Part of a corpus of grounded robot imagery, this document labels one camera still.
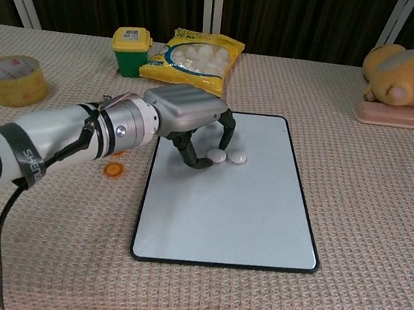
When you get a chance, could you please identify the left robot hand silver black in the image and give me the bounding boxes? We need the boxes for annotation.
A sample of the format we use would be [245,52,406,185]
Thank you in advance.
[137,80,242,174]

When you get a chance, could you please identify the yellow packing tape roll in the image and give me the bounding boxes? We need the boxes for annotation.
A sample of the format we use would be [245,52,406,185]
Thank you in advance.
[0,52,54,112]

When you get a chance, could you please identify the pink rectangular case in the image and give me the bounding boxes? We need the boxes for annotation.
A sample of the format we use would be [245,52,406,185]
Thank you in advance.
[351,98,414,130]

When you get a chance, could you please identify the white round magnet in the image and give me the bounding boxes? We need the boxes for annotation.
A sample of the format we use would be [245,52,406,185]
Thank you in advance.
[226,148,250,167]
[206,148,227,165]

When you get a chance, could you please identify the white magnetic board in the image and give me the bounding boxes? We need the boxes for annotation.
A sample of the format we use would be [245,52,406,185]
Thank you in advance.
[129,100,337,281]

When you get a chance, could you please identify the yellow bag of white candy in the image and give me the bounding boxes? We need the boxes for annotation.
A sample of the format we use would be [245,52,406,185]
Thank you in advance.
[136,23,248,100]

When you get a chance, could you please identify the yellow plush toy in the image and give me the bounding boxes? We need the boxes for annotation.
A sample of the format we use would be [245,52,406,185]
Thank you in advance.
[358,39,414,112]

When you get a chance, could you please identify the beige waffle tablecloth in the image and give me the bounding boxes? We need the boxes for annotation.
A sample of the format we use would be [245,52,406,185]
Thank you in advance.
[0,24,414,310]

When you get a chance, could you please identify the green container with yellow lid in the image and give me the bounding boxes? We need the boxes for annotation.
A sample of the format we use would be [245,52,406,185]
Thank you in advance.
[108,23,155,81]

